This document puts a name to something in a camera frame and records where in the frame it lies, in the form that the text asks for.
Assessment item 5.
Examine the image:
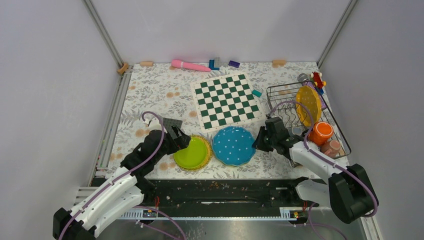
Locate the right tan wooden block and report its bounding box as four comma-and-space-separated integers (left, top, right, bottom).
272, 59, 287, 68

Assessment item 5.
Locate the teal small block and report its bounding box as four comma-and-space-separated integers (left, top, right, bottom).
251, 89, 262, 98

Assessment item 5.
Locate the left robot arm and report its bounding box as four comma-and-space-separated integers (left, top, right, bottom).
52, 126, 191, 240

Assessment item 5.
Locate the purple brick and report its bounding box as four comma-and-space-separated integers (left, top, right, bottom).
228, 60, 241, 69

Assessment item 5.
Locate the dark grey building baseplate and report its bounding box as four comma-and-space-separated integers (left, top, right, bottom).
162, 117, 183, 132

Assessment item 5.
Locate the grey block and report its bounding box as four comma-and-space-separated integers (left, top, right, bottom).
213, 57, 221, 68

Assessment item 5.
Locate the clear plastic cup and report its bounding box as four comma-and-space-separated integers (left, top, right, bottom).
288, 126, 303, 137

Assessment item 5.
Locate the red yellow toy figure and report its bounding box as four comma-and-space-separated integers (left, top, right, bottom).
310, 71, 327, 89

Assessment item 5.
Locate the blue L-shaped block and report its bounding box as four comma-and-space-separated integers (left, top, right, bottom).
208, 59, 220, 71

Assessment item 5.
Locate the pink cup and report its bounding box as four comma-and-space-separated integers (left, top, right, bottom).
320, 139, 342, 159

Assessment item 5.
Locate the tan wooden block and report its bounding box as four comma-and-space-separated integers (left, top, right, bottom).
272, 59, 287, 68
139, 61, 154, 67

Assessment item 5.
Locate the orange mug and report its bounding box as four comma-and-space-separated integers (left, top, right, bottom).
307, 121, 334, 147

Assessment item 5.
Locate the woven bamboo tray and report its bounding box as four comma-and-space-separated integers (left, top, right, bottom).
178, 134, 214, 172

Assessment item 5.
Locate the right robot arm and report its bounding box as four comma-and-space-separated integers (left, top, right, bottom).
252, 117, 379, 224

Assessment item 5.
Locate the green white chessboard mat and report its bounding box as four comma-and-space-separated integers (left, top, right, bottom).
190, 72, 266, 133

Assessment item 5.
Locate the left tan wooden block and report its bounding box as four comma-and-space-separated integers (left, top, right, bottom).
139, 61, 154, 67

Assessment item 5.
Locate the lime green plate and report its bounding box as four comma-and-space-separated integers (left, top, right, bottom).
173, 136, 210, 170

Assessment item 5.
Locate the pink wand massager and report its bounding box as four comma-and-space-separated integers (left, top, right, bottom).
171, 59, 211, 72

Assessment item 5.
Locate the yellow dotted plate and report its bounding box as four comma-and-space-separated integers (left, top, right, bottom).
295, 85, 322, 128

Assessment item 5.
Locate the black wire dish rack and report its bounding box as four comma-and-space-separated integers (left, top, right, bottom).
266, 82, 352, 160

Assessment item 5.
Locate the corner wooden block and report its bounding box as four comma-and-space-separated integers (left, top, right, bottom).
116, 62, 129, 75

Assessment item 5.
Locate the blue dotted plate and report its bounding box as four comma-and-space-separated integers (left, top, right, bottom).
211, 126, 256, 167

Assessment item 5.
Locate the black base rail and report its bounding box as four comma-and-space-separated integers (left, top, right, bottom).
141, 179, 312, 218

